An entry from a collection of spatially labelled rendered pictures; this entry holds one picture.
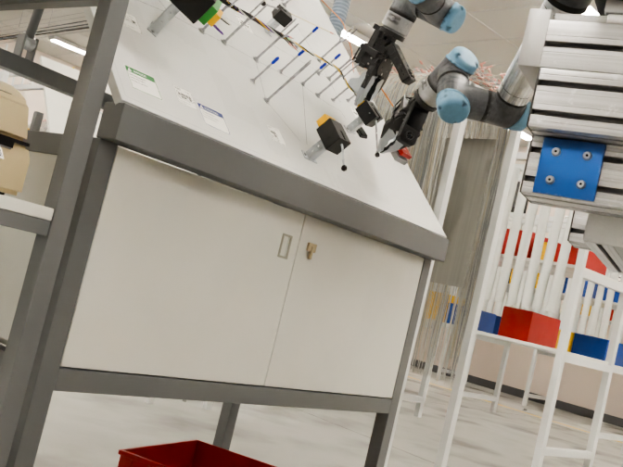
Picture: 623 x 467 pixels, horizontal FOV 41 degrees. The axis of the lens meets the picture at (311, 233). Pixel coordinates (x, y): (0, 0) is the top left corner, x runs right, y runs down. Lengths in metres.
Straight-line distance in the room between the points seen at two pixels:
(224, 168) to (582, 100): 0.70
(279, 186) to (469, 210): 1.49
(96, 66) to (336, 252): 0.83
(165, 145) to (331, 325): 0.73
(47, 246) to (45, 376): 0.24
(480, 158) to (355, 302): 1.22
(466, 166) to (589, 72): 1.96
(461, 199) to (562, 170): 1.91
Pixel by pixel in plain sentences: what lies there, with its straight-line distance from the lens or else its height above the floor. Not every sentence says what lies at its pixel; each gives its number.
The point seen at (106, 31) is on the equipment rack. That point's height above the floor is 0.96.
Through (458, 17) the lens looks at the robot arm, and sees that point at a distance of 2.18.
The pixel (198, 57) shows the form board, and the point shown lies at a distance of 1.83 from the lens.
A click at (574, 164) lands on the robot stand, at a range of 1.29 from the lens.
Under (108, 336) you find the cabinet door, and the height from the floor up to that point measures 0.46.
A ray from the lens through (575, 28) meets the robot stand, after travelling 1.31.
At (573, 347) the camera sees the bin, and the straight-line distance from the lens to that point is 7.10.
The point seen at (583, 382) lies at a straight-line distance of 10.85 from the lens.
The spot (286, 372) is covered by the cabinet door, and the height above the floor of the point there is 0.44.
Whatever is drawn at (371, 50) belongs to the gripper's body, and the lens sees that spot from 2.24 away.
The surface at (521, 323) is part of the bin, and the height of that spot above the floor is 0.75.
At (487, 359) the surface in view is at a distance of 11.57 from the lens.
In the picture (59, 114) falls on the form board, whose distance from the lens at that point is 5.18.
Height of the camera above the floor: 0.62
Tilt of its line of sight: 4 degrees up
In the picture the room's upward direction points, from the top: 14 degrees clockwise
